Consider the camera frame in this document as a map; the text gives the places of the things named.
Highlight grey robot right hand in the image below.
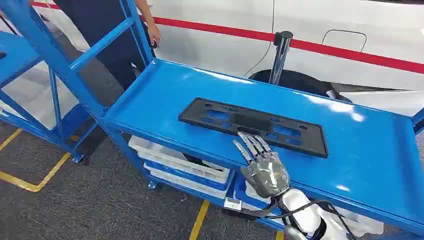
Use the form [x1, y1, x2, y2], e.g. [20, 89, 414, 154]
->
[232, 131, 292, 200]

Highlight blue metal shelf cart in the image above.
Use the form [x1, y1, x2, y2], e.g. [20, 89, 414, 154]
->
[0, 0, 424, 240]

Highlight white car with red stripe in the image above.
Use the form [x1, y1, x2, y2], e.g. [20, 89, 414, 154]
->
[32, 0, 424, 117]

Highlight person's hand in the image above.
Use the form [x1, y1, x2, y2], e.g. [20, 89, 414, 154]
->
[146, 23, 162, 48]

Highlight person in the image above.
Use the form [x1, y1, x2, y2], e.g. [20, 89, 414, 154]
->
[52, 0, 162, 92]

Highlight chrome barrier post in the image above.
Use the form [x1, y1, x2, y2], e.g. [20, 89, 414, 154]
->
[268, 30, 294, 86]

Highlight blue metal frame cart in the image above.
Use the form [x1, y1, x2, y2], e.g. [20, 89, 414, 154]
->
[0, 31, 100, 166]

